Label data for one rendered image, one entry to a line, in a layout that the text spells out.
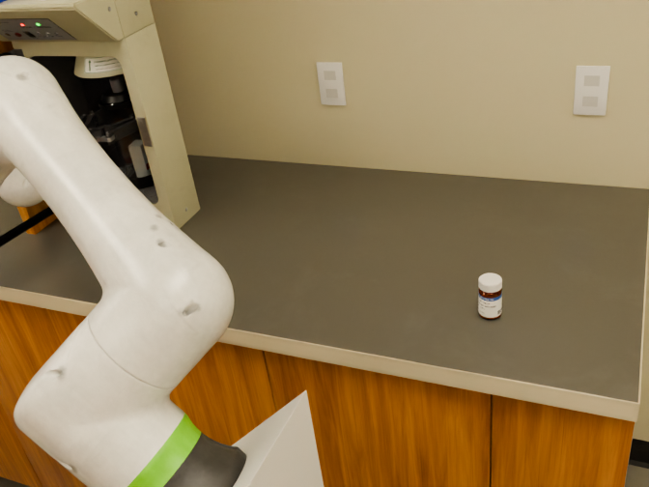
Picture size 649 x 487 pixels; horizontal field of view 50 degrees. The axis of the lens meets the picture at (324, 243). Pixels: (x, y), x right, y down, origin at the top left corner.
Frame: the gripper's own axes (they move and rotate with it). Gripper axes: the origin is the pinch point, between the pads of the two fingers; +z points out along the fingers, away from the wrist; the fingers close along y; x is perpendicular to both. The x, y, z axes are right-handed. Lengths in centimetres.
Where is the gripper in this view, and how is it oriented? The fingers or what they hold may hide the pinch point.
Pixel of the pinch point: (126, 111)
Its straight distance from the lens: 177.7
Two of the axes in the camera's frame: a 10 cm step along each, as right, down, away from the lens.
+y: -9.1, -1.3, 4.0
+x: 1.2, 8.3, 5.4
